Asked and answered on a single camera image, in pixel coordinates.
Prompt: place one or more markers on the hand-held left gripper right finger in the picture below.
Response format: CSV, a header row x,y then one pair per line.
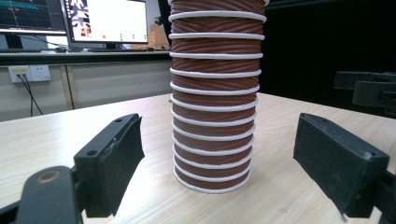
x,y
336,161

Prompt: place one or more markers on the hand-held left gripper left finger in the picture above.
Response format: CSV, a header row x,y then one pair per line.
x,y
107,168

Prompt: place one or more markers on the stack of brown paper cups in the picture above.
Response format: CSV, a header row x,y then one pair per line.
x,y
214,102

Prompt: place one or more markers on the black curtain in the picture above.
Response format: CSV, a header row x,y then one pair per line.
x,y
317,46

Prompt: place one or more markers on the long dark desk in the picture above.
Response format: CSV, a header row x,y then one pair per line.
x,y
77,57

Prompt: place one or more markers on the brown cardboard box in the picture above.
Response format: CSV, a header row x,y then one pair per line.
x,y
157,37

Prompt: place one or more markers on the black keyboard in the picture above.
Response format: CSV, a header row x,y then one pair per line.
x,y
18,50

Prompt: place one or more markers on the monitor with white screen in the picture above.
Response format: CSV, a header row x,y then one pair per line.
x,y
109,20

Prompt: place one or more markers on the monitor with dark graph screen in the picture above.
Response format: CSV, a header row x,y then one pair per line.
x,y
29,14

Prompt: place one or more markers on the white wall socket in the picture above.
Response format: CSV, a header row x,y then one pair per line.
x,y
40,72
19,73

